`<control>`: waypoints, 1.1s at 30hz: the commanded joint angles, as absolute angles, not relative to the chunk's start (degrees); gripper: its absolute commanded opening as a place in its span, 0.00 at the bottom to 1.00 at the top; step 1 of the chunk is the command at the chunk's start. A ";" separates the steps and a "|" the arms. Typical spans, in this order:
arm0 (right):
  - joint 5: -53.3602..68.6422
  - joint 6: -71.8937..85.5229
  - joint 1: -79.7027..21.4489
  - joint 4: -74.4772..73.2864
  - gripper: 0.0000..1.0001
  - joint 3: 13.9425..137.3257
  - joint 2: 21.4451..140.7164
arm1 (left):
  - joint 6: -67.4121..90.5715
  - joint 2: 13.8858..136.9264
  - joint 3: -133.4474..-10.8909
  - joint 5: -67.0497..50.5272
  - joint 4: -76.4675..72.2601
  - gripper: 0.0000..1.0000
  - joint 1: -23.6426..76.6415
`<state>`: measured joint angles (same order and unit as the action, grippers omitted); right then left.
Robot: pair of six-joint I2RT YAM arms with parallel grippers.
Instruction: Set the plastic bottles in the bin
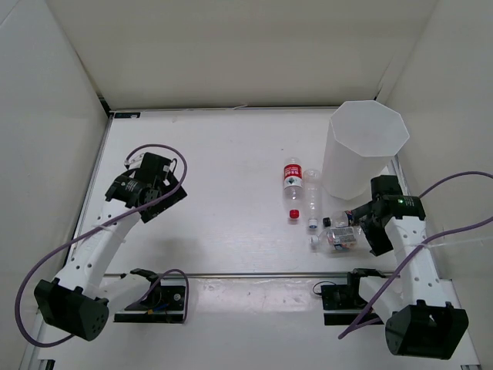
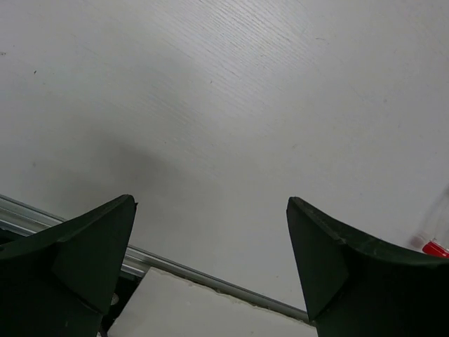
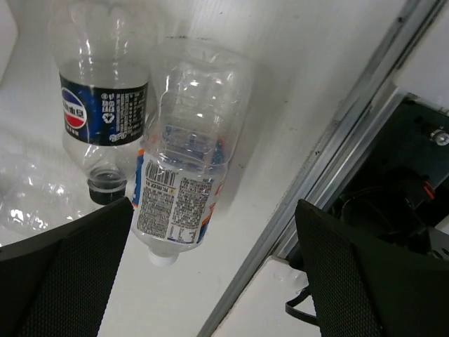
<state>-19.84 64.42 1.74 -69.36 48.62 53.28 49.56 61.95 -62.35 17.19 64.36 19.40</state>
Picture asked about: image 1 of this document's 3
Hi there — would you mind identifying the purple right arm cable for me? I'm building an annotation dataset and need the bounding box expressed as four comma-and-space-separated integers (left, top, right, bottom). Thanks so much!
337, 171, 493, 340

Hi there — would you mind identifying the white octagonal plastic bin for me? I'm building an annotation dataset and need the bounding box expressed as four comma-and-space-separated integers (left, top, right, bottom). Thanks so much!
322, 100, 410, 200

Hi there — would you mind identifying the clear crushed plastic bottle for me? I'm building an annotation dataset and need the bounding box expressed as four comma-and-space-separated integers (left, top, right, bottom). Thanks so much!
304, 169, 322, 231

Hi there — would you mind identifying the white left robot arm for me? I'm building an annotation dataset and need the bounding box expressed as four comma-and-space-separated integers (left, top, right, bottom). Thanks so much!
34, 153, 186, 341

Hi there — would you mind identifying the white cap labelled bottle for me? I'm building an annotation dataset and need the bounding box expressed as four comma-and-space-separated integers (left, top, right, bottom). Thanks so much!
309, 227, 363, 254

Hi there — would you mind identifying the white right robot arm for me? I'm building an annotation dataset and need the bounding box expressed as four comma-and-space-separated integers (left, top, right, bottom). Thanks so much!
340, 175, 469, 360

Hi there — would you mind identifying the red label plastic bottle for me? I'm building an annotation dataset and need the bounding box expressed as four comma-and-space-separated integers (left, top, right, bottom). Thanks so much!
283, 157, 304, 223

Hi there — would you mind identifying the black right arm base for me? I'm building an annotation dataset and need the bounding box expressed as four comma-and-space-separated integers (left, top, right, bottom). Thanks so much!
312, 268, 386, 326

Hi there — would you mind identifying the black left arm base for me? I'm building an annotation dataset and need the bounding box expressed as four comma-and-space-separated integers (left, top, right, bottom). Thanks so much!
113, 268, 190, 324

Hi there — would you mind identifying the aluminium table rail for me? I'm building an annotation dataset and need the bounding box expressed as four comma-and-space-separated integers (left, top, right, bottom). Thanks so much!
103, 271, 350, 279

